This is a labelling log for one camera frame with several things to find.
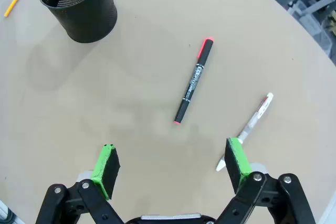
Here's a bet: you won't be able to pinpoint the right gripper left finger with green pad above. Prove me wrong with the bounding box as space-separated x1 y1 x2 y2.
35 144 124 224

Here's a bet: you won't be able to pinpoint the grey metal frame stand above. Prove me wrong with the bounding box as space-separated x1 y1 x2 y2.
246 0 336 65

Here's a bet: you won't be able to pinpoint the black mesh pen holder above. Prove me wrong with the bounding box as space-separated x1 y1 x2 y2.
37 0 118 44

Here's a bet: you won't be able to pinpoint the white ballpoint pen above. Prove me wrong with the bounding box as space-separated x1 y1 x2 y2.
215 92 274 172

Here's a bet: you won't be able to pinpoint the black highlighter red caps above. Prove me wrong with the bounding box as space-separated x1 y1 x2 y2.
173 36 215 125

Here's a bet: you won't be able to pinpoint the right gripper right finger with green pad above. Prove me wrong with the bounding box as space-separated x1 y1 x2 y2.
215 137 317 224

